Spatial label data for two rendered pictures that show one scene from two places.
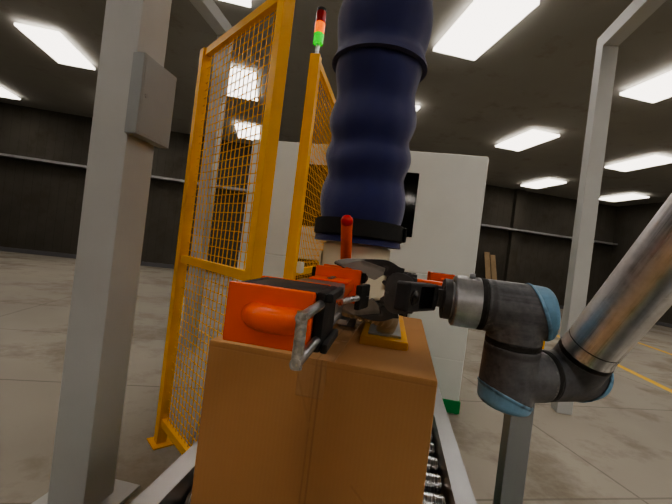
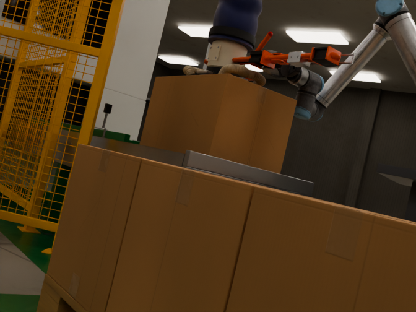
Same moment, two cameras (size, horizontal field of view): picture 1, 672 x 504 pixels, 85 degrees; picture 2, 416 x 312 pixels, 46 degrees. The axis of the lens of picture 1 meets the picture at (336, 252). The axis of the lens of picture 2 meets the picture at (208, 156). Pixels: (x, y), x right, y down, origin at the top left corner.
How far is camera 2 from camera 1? 1.85 m
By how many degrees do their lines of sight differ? 46
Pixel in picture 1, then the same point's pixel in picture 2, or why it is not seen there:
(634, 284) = (342, 76)
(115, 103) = not seen: outside the picture
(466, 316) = (303, 80)
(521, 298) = (316, 76)
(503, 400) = (306, 112)
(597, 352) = (327, 99)
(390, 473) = (280, 132)
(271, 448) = (244, 122)
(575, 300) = not seen: hidden behind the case
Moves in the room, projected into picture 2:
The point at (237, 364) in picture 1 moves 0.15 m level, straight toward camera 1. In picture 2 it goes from (237, 85) to (271, 90)
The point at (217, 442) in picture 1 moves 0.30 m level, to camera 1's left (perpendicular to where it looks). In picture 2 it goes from (225, 119) to (171, 99)
